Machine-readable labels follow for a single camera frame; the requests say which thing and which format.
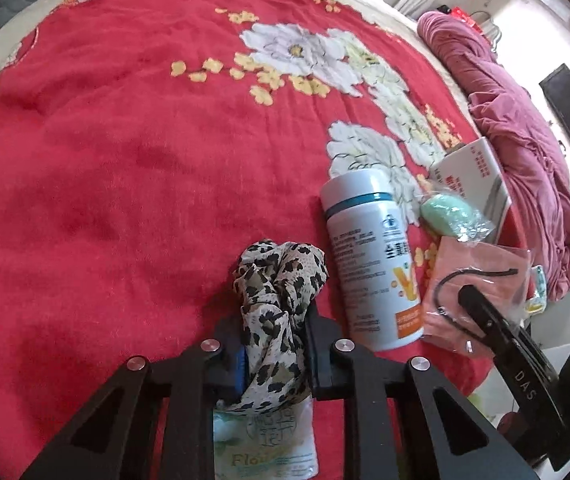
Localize mauve duvet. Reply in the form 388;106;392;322
417;10;570;301

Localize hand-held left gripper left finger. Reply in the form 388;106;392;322
17;317;250;480

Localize white cardboard box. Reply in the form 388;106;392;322
431;137;510;243

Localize black hair tie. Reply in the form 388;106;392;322
430;267;520;318

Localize white pill bottle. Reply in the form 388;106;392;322
319;169;426;352

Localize green white tissue packet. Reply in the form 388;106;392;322
213;397;320;480

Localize red floral blanket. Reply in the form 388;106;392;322
0;0;530;480

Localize green makeup sponge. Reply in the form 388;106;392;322
420;195;483;238

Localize red bags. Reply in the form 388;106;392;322
447;6;486;28

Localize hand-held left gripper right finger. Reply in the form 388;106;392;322
302;300;540;480

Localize leopard print scrunchie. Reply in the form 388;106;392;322
232;241;330;411

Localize white wire rack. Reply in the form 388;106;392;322
470;10;503;53

